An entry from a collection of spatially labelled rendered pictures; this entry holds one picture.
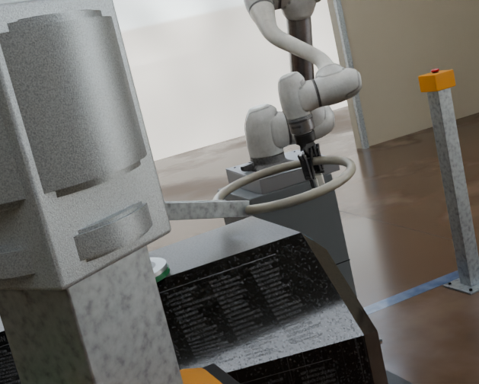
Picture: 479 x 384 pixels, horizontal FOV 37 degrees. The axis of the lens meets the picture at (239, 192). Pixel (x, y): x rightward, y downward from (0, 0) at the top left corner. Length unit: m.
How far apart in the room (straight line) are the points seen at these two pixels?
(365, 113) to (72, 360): 7.05
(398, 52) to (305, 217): 5.33
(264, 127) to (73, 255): 2.12
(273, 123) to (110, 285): 2.04
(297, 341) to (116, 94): 1.02
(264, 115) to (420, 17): 5.50
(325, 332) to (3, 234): 1.07
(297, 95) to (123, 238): 1.48
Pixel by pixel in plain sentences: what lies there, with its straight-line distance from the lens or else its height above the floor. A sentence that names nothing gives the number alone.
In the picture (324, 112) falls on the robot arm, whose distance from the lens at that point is 3.18.
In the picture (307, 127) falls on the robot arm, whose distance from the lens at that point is 2.54.
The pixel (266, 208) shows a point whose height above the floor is 0.94.
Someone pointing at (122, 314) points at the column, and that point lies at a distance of 1.21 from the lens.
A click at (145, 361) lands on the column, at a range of 1.26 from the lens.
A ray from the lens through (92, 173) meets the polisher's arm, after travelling 1.07.
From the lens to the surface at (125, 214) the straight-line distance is 1.14.
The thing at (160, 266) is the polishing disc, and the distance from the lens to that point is 2.01.
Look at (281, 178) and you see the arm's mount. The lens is 3.06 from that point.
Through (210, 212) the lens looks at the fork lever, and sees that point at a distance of 2.13.
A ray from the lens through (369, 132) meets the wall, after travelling 8.09.
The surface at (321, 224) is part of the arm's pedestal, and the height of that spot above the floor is 0.60.
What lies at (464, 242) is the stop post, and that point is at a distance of 3.74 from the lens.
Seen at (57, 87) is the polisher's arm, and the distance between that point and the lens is 1.06.
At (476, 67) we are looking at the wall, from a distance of 8.93.
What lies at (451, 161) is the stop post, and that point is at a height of 0.65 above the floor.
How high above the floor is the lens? 1.44
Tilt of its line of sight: 12 degrees down
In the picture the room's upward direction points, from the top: 13 degrees counter-clockwise
